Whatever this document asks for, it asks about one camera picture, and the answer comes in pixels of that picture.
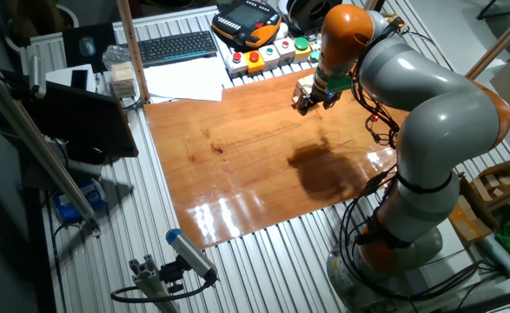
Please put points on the aluminium profile stand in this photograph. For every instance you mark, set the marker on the aluminium profile stand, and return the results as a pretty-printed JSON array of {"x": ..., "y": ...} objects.
[{"x": 150, "y": 282}]

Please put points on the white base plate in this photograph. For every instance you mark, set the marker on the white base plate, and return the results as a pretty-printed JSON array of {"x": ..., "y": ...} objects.
[{"x": 454, "y": 269}]

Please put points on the black orange teach pendant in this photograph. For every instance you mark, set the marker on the black orange teach pendant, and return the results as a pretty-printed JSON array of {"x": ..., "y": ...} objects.
[{"x": 246, "y": 19}]

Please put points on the white round object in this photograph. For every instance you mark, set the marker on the white round object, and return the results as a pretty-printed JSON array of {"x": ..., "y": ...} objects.
[{"x": 282, "y": 31}]

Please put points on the black mouse pad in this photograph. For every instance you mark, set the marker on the black mouse pad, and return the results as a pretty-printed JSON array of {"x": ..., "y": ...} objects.
[{"x": 107, "y": 39}]

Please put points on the open cardboard box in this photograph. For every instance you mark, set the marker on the open cardboard box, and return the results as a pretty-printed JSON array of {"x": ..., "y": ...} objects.
[{"x": 476, "y": 191}]

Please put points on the gold foil wrapper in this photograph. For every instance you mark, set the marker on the gold foil wrapper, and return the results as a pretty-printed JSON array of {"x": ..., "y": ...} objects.
[{"x": 393, "y": 21}]

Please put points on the black filament spool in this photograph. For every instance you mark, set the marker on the black filament spool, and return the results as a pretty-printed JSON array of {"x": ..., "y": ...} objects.
[{"x": 306, "y": 13}]

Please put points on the silver camera blue tip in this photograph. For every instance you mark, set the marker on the silver camera blue tip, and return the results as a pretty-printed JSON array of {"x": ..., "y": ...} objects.
[{"x": 189, "y": 254}]

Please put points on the blue wipes packet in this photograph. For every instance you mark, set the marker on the blue wipes packet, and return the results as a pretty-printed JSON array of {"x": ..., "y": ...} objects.
[{"x": 78, "y": 204}]

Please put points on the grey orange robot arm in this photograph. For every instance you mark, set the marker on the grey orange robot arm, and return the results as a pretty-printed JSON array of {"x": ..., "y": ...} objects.
[{"x": 445, "y": 121}]

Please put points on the silver depth camera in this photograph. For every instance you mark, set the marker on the silver depth camera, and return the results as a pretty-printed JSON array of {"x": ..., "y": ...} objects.
[{"x": 37, "y": 78}]

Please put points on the black computer keyboard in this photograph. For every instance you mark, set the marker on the black computer keyboard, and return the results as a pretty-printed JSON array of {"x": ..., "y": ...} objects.
[{"x": 176, "y": 47}]

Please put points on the tan taped cardboard box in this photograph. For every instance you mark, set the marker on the tan taped cardboard box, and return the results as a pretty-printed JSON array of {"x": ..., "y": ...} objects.
[{"x": 467, "y": 221}]

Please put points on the white flat box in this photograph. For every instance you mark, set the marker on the white flat box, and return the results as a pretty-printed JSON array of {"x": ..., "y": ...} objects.
[{"x": 59, "y": 78}]

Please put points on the yellow box green mushroom button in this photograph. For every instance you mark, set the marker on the yellow box green mushroom button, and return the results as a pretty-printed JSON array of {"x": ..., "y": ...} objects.
[{"x": 301, "y": 44}]

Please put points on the grey box small red button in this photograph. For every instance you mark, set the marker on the grey box small red button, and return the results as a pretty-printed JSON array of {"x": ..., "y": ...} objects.
[{"x": 285, "y": 52}]

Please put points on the white paper roll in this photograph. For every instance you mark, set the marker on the white paper roll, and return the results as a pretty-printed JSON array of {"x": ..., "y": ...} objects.
[{"x": 498, "y": 256}]

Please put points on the white paper sheets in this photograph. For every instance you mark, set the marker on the white paper sheets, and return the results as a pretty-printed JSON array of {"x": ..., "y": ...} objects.
[{"x": 185, "y": 80}]

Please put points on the small box green button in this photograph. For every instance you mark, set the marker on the small box green button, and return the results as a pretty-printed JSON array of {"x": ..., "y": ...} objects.
[{"x": 315, "y": 55}]

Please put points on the black flat monitor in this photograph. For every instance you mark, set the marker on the black flat monitor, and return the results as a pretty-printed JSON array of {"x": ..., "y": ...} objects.
[{"x": 85, "y": 117}]

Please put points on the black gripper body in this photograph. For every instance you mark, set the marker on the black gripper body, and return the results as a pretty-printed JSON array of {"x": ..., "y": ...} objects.
[{"x": 324, "y": 99}]

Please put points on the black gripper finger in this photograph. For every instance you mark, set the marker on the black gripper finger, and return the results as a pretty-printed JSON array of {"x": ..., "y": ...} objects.
[
  {"x": 301, "y": 105},
  {"x": 309, "y": 110}
]

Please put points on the aluminium frame bar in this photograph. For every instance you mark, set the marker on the aluminium frame bar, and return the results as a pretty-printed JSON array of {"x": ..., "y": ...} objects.
[{"x": 41, "y": 148}]

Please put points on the grey computer mouse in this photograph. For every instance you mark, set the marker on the grey computer mouse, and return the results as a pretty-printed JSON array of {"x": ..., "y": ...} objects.
[{"x": 87, "y": 46}]

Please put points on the loose wooden block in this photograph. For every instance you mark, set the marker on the loose wooden block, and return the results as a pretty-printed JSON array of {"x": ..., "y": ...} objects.
[
  {"x": 492, "y": 181},
  {"x": 507, "y": 181}
]

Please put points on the black camera ball mount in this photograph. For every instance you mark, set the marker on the black camera ball mount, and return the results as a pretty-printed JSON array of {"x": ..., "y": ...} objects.
[{"x": 172, "y": 274}]

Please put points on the green wrist adapter flange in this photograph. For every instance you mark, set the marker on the green wrist adapter flange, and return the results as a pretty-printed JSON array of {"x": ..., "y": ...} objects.
[{"x": 337, "y": 82}]

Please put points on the orange wooden board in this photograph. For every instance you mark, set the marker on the orange wooden board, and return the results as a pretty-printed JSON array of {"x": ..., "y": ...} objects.
[{"x": 237, "y": 174}]

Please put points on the clear bag of wooden blocks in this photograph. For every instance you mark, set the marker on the clear bag of wooden blocks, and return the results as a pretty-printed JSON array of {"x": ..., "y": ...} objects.
[{"x": 123, "y": 78}]

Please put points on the grey box green button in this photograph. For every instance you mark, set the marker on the grey box green button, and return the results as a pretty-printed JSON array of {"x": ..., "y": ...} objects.
[{"x": 269, "y": 58}]

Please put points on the yellow box red button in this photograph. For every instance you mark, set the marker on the yellow box red button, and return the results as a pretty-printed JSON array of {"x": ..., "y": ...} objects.
[{"x": 254, "y": 64}]

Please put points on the wooden frame pole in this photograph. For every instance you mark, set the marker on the wooden frame pole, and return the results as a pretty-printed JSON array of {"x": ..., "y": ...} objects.
[
  {"x": 369, "y": 4},
  {"x": 132, "y": 48},
  {"x": 498, "y": 43}
]

